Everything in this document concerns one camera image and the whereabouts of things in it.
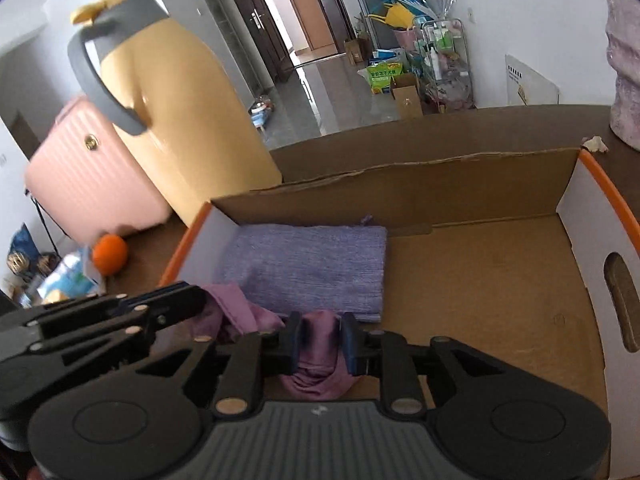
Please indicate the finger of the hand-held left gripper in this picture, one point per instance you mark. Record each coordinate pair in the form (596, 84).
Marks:
(165, 297)
(100, 342)

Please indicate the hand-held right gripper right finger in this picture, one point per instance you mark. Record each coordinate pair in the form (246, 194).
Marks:
(350, 342)

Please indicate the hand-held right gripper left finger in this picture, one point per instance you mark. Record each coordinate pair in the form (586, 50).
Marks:
(296, 337)

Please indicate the purple cloth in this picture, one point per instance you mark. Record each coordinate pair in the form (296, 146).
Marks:
(320, 342)

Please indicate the orange-edged cardboard box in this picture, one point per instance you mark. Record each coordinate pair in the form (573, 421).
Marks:
(475, 285)

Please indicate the orange fruit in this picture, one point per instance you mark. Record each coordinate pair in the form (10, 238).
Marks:
(110, 255)

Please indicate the folded purple towel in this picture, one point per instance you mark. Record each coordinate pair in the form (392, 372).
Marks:
(310, 265)

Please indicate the blue white packet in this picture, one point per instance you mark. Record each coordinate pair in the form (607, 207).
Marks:
(70, 275)

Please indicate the blue patterned bag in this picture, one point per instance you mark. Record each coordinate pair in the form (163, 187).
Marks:
(22, 245)

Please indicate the pink suitcase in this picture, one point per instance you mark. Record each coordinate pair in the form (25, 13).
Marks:
(85, 185)

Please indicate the yellow thermos jug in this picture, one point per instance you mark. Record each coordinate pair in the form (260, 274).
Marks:
(175, 110)

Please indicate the blue pet bowl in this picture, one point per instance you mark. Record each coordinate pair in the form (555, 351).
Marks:
(260, 117)

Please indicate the open cardboard box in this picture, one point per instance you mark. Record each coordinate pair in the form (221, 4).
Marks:
(406, 97)

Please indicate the green bag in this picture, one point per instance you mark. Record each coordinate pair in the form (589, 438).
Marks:
(385, 77)

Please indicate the small cardboard box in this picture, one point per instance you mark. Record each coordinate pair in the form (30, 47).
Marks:
(355, 51)

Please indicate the dark wooden door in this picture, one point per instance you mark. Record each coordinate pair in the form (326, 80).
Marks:
(260, 20)

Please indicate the crumpled tissue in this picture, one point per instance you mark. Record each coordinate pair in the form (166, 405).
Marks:
(595, 144)

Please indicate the white board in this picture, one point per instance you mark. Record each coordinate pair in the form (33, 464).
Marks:
(535, 82)

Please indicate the light wooden door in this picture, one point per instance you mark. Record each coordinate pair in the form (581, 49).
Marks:
(305, 5)

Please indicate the yellow bag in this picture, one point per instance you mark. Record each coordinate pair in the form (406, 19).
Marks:
(395, 16)

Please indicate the purple ribbed vase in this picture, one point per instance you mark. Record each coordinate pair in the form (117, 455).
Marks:
(625, 85)

